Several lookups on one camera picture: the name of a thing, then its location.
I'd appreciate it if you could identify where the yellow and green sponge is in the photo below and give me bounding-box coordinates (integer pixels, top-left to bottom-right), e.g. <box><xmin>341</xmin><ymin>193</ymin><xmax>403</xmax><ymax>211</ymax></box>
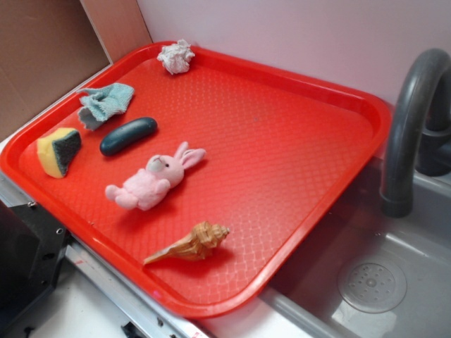
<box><xmin>37</xmin><ymin>127</ymin><xmax>82</xmax><ymax>179</ymax></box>

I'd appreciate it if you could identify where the red plastic tray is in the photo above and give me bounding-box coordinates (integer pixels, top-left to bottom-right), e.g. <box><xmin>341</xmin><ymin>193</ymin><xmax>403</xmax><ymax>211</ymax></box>
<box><xmin>1</xmin><ymin>43</ymin><xmax>391</xmax><ymax>318</ymax></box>

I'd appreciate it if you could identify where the brown conch seashell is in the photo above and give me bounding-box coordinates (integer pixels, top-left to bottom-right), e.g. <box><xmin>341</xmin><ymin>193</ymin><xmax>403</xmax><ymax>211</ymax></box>
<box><xmin>143</xmin><ymin>221</ymin><xmax>230</xmax><ymax>265</ymax></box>

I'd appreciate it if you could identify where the pink plush bunny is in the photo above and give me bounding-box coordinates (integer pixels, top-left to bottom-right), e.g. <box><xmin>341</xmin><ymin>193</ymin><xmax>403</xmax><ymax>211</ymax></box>
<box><xmin>105</xmin><ymin>142</ymin><xmax>206</xmax><ymax>211</ymax></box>

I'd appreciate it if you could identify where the dark green oblong object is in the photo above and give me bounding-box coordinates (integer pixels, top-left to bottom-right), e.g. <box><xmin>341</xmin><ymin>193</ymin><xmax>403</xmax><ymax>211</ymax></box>
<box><xmin>99</xmin><ymin>117</ymin><xmax>158</xmax><ymax>156</ymax></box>

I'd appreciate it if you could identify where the crumpled white paper ball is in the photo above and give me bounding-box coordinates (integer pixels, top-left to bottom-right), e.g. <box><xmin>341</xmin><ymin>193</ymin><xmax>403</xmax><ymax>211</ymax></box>
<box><xmin>156</xmin><ymin>39</ymin><xmax>195</xmax><ymax>75</ymax></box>

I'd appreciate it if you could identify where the light blue knitted cloth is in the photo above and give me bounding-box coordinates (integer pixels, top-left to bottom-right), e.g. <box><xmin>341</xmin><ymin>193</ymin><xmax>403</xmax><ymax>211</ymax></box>
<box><xmin>77</xmin><ymin>83</ymin><xmax>135</xmax><ymax>130</ymax></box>

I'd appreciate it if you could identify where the grey curved faucet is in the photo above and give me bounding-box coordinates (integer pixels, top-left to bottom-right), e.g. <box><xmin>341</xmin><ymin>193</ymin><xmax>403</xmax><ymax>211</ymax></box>
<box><xmin>380</xmin><ymin>49</ymin><xmax>450</xmax><ymax>218</ymax></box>

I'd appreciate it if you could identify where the grey plastic sink basin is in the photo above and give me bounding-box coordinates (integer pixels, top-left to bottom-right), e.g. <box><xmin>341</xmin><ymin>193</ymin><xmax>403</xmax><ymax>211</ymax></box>
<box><xmin>261</xmin><ymin>160</ymin><xmax>450</xmax><ymax>337</ymax></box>

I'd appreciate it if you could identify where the round sink drain strainer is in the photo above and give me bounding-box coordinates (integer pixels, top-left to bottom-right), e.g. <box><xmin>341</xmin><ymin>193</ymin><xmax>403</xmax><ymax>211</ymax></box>
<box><xmin>338</xmin><ymin>255</ymin><xmax>407</xmax><ymax>313</ymax></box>

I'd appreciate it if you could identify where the brown cardboard panel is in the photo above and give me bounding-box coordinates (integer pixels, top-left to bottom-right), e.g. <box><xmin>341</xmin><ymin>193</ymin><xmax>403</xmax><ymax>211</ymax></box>
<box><xmin>1</xmin><ymin>1</ymin><xmax>152</xmax><ymax>140</ymax></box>

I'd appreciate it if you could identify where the black metal bracket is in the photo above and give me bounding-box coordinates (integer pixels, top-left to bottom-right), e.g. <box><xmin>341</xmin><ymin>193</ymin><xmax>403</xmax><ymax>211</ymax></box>
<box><xmin>1</xmin><ymin>203</ymin><xmax>68</xmax><ymax>332</ymax></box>

